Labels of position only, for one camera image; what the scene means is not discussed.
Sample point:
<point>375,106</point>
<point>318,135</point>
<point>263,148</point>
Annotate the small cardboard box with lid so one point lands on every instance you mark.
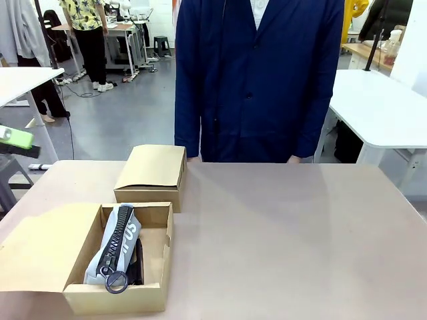
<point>153,166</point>

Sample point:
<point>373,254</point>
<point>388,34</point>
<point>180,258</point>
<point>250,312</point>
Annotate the light blue zip pencil case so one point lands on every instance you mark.
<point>128,233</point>

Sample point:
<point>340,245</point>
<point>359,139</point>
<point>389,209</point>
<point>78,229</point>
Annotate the navy Campus zip pencil case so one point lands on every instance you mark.
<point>138,266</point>

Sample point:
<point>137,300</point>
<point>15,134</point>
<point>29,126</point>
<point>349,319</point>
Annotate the person's right forearm blue sleeve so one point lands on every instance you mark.
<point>187,136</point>

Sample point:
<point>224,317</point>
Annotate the person's left forearm blue sleeve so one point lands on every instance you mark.
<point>313,133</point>

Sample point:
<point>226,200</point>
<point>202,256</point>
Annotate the large cardboard box with lid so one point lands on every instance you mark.
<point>36,250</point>

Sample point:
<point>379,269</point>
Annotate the person's right hand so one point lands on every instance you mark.
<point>194,160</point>

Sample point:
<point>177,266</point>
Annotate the person's left hand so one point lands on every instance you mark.
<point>294,160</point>

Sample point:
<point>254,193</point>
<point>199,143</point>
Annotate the white power strip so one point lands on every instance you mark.
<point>39,166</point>

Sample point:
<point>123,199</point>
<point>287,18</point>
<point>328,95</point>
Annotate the grey metal stool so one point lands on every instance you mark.
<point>10,180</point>

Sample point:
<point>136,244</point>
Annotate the white table with white leg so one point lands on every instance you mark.
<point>23,80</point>

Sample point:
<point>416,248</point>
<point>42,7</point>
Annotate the black stand pole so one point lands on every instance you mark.
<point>50,50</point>

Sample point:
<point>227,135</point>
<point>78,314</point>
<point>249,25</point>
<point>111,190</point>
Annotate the person in grey top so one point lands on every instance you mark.
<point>23,30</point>

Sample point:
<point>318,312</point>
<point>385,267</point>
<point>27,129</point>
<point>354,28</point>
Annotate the person in yellow floral shirt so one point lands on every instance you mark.
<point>88,36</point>

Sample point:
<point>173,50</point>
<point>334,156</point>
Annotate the white workbench with equipment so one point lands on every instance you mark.
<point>128,36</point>

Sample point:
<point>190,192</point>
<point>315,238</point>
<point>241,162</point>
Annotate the black plastic stool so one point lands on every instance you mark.
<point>162,45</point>

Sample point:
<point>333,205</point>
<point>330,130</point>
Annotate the person in blue coat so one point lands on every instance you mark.
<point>257,83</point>

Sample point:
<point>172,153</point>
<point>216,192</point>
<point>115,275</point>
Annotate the black bag under table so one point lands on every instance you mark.
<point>348,143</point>

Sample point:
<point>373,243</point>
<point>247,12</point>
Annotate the wooden top counter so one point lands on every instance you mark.
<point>363,51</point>

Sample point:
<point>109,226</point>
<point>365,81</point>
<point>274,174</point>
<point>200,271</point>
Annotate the person in yellow hoodie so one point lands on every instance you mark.
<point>355,10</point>

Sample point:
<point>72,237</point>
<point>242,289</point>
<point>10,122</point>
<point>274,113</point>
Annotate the thin black tripod pole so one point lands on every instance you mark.
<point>373,53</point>

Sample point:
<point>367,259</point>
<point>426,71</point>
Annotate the clear bottle with red liquid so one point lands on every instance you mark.
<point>391,50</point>

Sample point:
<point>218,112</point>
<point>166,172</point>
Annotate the person in black jacket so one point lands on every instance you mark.
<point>390,16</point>

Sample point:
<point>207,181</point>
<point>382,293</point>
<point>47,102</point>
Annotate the white board panel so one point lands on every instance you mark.
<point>413,43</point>

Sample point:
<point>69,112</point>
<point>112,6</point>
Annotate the white table with grey frame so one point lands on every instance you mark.
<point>373,110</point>

